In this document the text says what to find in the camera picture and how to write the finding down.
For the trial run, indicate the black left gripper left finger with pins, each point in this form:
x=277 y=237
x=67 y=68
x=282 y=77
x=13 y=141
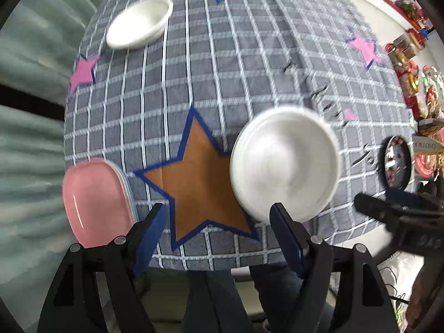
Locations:
x=73 y=302

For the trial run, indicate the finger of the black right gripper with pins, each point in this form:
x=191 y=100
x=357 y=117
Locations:
x=381 y=209

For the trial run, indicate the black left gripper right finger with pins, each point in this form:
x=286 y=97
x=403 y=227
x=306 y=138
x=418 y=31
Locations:
x=362 y=303

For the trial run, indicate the grey checkered tablecloth with stars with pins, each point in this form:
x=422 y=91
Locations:
x=223 y=62

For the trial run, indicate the white deep bowl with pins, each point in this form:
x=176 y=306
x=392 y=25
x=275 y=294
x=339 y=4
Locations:
x=287 y=155

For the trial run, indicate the white shallow plate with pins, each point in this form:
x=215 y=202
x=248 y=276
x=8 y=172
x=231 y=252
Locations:
x=140 y=24

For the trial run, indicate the round black lidded container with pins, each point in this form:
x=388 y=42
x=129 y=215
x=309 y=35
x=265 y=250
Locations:
x=395 y=163

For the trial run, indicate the pink oval plastic plate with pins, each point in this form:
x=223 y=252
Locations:
x=98 y=202

